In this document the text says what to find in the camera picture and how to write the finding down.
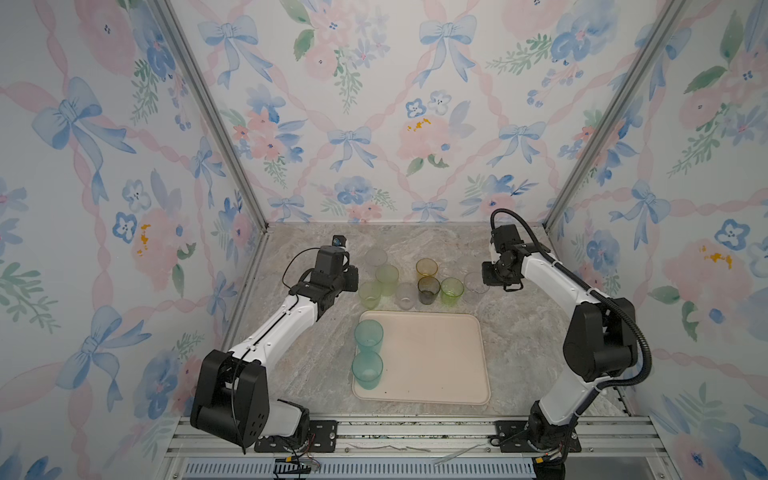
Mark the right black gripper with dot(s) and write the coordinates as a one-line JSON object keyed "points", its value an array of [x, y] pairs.
{"points": [[487, 278]]}

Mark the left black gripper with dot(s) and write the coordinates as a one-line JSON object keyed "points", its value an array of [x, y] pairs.
{"points": [[351, 273]]}

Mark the clear glass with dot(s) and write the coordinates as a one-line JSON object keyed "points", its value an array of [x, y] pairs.
{"points": [[474, 284]]}

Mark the tall frosted clear cup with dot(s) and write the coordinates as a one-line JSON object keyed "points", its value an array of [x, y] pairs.
{"points": [[374, 258]]}

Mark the tall teal cup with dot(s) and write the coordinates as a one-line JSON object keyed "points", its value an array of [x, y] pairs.
{"points": [[367, 368], [369, 336]]}

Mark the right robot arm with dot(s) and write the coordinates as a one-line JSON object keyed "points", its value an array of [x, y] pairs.
{"points": [[598, 346]]}

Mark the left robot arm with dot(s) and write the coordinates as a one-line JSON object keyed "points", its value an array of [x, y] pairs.
{"points": [[232, 400]]}

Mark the beige plastic tray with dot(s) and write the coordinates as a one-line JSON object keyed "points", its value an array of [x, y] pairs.
{"points": [[429, 357]]}

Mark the short light green cup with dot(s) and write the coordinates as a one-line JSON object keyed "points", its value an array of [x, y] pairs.
{"points": [[370, 294]]}

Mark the tall light green cup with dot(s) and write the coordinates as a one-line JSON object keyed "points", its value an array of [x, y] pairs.
{"points": [[387, 277]]}

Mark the bright green glass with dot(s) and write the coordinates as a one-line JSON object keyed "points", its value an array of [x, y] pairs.
{"points": [[451, 291]]}

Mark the short frosted clear cup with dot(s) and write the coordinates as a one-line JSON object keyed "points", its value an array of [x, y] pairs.
{"points": [[406, 296]]}

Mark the dark smoky glass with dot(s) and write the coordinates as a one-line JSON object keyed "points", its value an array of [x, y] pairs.
{"points": [[428, 290]]}

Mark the yellow amber glass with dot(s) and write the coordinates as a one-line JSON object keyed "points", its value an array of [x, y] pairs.
{"points": [[427, 267]]}

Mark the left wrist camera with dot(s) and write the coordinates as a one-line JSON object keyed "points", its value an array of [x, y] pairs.
{"points": [[339, 241]]}

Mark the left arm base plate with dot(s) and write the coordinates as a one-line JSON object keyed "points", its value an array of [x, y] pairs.
{"points": [[314, 436]]}

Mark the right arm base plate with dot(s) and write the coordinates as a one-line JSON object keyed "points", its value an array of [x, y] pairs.
{"points": [[518, 436]]}

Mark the aluminium rail frame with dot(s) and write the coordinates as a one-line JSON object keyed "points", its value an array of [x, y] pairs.
{"points": [[426, 447]]}

